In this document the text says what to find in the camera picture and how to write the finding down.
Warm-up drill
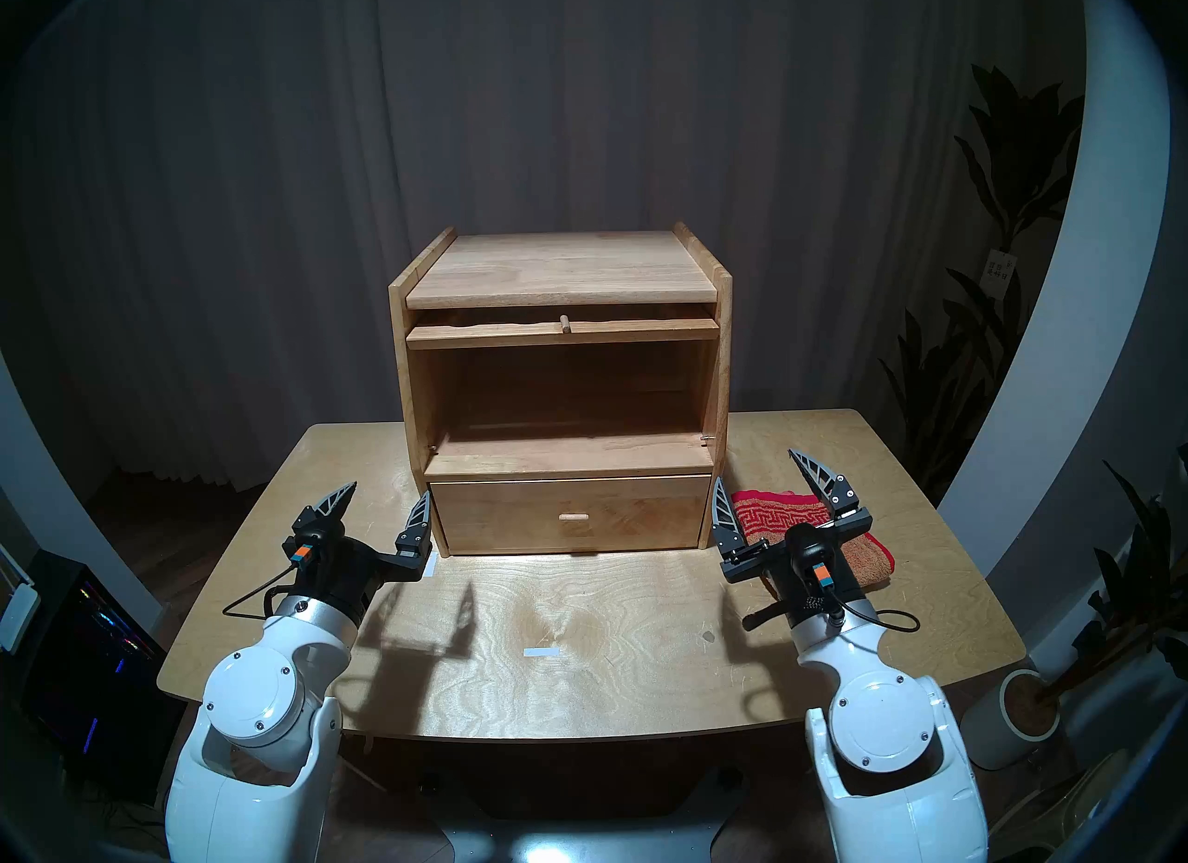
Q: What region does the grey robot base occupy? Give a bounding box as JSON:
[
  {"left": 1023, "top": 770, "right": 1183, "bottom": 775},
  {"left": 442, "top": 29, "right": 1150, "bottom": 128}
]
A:
[{"left": 422, "top": 768, "right": 743, "bottom": 863}]

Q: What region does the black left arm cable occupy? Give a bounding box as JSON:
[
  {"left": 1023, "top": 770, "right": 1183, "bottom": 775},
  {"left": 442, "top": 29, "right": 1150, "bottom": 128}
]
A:
[{"left": 223, "top": 566, "right": 298, "bottom": 621}]

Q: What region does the orange and red towel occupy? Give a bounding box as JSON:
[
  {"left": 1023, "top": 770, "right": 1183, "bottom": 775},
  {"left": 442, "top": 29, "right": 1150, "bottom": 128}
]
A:
[{"left": 731, "top": 490, "right": 895, "bottom": 589}]

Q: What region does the light wooden cabinet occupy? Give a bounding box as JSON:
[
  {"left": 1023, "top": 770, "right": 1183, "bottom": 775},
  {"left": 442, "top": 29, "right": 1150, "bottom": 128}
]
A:
[{"left": 388, "top": 221, "right": 734, "bottom": 559}]

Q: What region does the wooden drawer with knob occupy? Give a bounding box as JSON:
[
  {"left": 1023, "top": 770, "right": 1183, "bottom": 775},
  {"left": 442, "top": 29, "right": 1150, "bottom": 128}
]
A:
[{"left": 430, "top": 474, "right": 714, "bottom": 556}]

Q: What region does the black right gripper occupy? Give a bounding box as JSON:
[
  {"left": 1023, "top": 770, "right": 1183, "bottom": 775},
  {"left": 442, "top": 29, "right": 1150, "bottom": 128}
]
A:
[{"left": 709, "top": 448, "right": 874, "bottom": 628}]

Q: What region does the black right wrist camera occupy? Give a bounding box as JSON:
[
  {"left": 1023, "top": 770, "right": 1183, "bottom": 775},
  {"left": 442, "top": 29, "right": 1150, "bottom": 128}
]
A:
[{"left": 784, "top": 522, "right": 841, "bottom": 593}]

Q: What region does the grey pleated curtain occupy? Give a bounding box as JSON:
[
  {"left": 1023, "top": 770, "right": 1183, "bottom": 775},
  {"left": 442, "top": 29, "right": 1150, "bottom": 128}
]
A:
[{"left": 0, "top": 0, "right": 1087, "bottom": 491}]

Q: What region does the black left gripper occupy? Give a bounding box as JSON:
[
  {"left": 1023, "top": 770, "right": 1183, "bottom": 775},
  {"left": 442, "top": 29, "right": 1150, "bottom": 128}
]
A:
[{"left": 278, "top": 482, "right": 435, "bottom": 628}]

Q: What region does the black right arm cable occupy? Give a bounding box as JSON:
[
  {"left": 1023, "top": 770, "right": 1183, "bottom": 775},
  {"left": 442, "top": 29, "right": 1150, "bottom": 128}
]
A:
[{"left": 840, "top": 606, "right": 920, "bottom": 636}]

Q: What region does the black computer tower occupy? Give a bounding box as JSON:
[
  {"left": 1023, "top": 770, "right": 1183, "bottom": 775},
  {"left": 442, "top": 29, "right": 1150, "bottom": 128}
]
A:
[{"left": 19, "top": 550, "right": 187, "bottom": 806}]

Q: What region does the tall dark leafy plant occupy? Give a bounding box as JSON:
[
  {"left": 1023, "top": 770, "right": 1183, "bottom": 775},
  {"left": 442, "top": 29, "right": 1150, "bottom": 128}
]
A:
[{"left": 877, "top": 63, "right": 1087, "bottom": 500}]

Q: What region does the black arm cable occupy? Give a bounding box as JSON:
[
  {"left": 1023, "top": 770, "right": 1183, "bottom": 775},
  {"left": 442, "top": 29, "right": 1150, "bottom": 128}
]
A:
[
  {"left": 840, "top": 606, "right": 920, "bottom": 636},
  {"left": 223, "top": 566, "right": 298, "bottom": 621}
]

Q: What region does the small white box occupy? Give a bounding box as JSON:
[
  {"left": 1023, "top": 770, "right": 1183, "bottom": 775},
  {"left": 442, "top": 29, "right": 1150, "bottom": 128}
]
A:
[{"left": 0, "top": 583, "right": 40, "bottom": 653}]

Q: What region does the low dark leafy plant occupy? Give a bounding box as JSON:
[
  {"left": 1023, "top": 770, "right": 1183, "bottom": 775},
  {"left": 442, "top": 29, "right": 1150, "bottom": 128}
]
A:
[{"left": 1058, "top": 448, "right": 1188, "bottom": 695}]

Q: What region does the white round plant pot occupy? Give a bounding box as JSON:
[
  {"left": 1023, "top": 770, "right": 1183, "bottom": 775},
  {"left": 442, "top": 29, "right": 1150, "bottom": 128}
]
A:
[{"left": 961, "top": 668, "right": 1062, "bottom": 771}]

